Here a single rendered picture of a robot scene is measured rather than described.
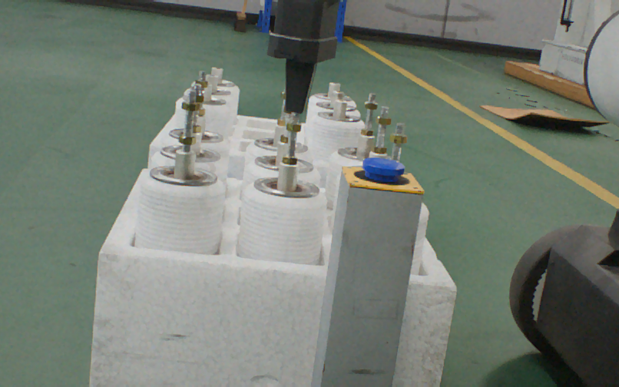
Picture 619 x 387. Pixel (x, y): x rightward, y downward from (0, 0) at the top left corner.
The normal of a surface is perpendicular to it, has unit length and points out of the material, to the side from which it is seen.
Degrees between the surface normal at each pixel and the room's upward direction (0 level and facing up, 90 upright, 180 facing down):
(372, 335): 90
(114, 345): 90
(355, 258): 90
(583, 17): 90
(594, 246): 45
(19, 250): 0
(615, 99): 116
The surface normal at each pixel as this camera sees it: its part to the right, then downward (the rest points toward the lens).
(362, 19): 0.12, 0.26
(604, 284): -0.61, -0.74
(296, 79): -0.23, 0.21
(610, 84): -0.98, 0.18
